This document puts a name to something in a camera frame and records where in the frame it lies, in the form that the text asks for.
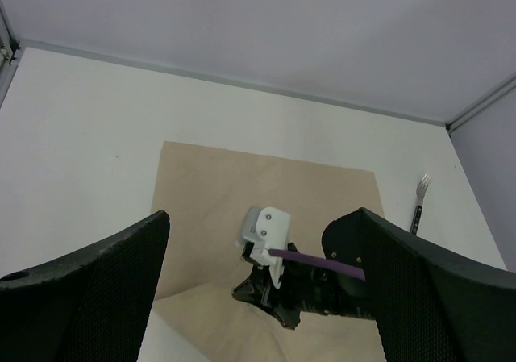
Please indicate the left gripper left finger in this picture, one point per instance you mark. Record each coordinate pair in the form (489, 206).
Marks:
(92, 304)

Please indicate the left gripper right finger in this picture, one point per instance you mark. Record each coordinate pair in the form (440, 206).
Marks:
(432, 304)

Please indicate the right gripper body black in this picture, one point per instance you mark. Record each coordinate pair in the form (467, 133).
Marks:
(300, 290)

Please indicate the beige cloth napkin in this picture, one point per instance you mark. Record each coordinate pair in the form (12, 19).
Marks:
(218, 200)

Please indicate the silver fork black handle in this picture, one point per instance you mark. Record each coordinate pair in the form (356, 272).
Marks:
(420, 195)

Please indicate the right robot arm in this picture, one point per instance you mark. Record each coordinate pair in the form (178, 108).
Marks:
(332, 285)

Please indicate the right aluminium frame post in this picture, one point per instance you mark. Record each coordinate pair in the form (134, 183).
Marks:
(488, 99)

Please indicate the aluminium frame post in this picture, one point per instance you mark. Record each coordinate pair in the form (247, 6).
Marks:
(10, 53)
(488, 99)

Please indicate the back aluminium frame bar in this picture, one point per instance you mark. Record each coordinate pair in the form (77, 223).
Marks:
(24, 43)

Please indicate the left aluminium frame post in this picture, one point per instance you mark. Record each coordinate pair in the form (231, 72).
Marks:
(10, 53)

